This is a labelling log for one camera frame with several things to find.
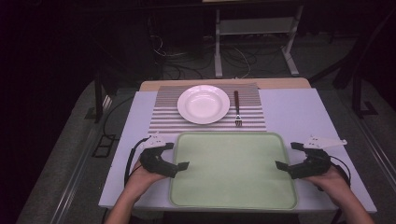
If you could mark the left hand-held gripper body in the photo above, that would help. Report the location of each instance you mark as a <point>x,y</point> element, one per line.
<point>155,163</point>

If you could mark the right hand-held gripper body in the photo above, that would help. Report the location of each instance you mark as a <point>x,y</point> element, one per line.
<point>314,165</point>

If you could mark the light green tray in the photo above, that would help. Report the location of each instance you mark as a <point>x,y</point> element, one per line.
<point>233,174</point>

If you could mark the person's left hand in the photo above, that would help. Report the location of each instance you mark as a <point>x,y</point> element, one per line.
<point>140,182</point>

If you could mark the person's right hand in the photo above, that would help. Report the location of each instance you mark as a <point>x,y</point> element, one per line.
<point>331,183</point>

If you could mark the white plate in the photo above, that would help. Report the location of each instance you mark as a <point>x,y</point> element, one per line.
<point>203,104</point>

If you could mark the striped placemat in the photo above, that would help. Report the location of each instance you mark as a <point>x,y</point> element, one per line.
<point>252,109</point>

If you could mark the black metal stand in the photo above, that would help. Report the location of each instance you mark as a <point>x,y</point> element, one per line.
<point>358,96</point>
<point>98,99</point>

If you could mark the white metal stand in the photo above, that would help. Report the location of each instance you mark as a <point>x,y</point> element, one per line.
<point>255,26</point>

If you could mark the black floor frame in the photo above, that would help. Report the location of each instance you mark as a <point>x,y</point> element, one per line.
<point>104,145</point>

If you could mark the aluminium floor rail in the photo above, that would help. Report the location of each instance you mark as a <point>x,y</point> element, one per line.
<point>376,146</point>
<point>74,180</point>

